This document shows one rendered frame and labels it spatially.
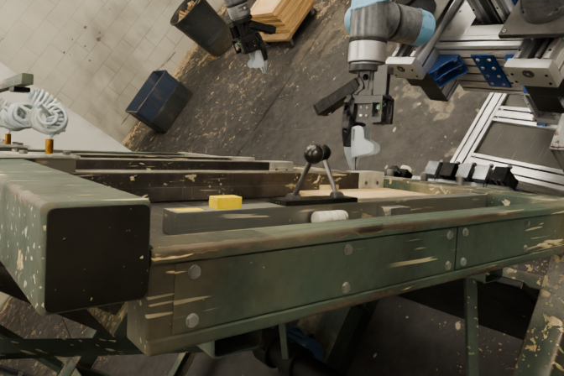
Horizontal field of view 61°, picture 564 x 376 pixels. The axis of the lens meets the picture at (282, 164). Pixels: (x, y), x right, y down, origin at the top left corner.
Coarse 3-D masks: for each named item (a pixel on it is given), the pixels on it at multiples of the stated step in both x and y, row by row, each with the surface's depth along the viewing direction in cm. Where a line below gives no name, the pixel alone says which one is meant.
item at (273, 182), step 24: (48, 120) 99; (48, 144) 99; (72, 168) 101; (144, 192) 111; (168, 192) 114; (192, 192) 118; (216, 192) 122; (240, 192) 127; (264, 192) 132; (288, 192) 137
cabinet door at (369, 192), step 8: (304, 192) 135; (312, 192) 136; (320, 192) 137; (328, 192) 139; (344, 192) 143; (352, 192) 145; (360, 192) 146; (368, 192) 147; (376, 192) 149; (384, 192) 150; (392, 192) 151; (400, 192) 151; (408, 192) 151; (416, 192) 152
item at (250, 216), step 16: (176, 208) 80; (208, 208) 82; (240, 208) 84; (256, 208) 86; (272, 208) 88; (288, 208) 90; (304, 208) 93; (320, 208) 95; (336, 208) 98; (352, 208) 101; (368, 208) 104; (416, 208) 115; (432, 208) 119; (448, 208) 124; (464, 208) 128; (176, 224) 76; (192, 224) 78; (208, 224) 80; (224, 224) 82; (240, 224) 84; (256, 224) 86; (272, 224) 88; (288, 224) 90
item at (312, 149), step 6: (312, 144) 89; (306, 150) 88; (312, 150) 88; (318, 150) 88; (306, 156) 88; (312, 156) 88; (318, 156) 88; (312, 162) 88; (318, 162) 89; (306, 168) 90; (306, 174) 91; (300, 180) 92; (300, 186) 92; (294, 192) 93; (288, 198) 93; (294, 198) 93; (300, 198) 94
